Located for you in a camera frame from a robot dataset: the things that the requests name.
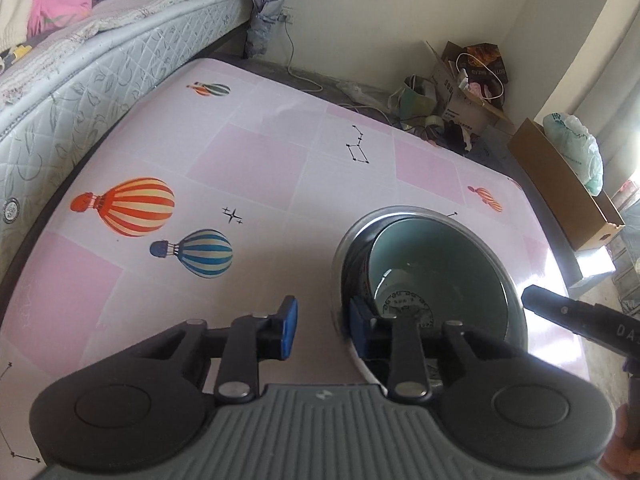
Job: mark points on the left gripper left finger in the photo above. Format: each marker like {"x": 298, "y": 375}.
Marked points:
{"x": 249, "y": 341}

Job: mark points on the person's hand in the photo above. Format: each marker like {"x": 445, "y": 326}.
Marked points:
{"x": 618, "y": 460}

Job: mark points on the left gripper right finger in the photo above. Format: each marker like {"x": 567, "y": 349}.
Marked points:
{"x": 395, "y": 341}

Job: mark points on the brown cardboard box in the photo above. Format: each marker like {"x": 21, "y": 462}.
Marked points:
{"x": 588, "y": 222}

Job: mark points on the white quilted mattress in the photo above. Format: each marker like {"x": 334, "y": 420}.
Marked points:
{"x": 62, "y": 97}

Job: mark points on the open box with clutter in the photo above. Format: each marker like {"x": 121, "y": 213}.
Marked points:
{"x": 470, "y": 84}

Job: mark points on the green paper bag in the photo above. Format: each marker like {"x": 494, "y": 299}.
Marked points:
{"x": 417, "y": 100}

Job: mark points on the steel bowl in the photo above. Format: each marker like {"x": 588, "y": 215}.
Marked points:
{"x": 346, "y": 273}

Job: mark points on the teal ceramic bowl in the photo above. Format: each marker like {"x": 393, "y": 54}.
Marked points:
{"x": 434, "y": 273}

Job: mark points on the green white plastic bag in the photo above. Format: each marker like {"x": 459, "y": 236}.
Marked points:
{"x": 578, "y": 147}

